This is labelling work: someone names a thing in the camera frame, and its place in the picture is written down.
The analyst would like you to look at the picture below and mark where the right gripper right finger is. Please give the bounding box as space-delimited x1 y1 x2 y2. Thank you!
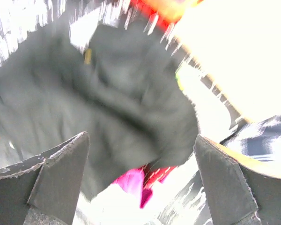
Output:
194 135 281 225

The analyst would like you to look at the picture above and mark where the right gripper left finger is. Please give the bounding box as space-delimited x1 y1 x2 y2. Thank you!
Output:
0 132 89 225

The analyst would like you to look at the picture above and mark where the plaid skirt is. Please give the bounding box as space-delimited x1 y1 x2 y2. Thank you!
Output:
223 116 281 163

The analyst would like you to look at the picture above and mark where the magenta skirt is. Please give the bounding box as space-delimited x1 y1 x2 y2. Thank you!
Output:
112 166 155 209

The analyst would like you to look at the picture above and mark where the red polka dot skirt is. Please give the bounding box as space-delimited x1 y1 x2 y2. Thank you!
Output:
142 165 176 189

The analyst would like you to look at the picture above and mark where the black skirt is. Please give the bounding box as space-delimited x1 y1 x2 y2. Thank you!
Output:
0 22 198 199

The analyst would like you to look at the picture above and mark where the red plastic bin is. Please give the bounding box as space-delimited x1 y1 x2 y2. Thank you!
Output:
130 0 202 31

